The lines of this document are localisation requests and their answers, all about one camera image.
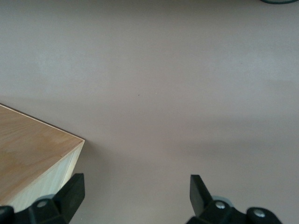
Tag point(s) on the light wooden drawer cabinet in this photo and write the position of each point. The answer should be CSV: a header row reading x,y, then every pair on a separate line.
x,y
28,144

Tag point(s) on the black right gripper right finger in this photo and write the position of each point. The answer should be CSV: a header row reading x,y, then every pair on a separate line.
x,y
203,203

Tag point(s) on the dark round object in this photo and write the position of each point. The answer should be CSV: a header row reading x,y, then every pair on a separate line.
x,y
278,2

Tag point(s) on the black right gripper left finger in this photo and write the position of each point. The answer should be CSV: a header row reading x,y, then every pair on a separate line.
x,y
70,198

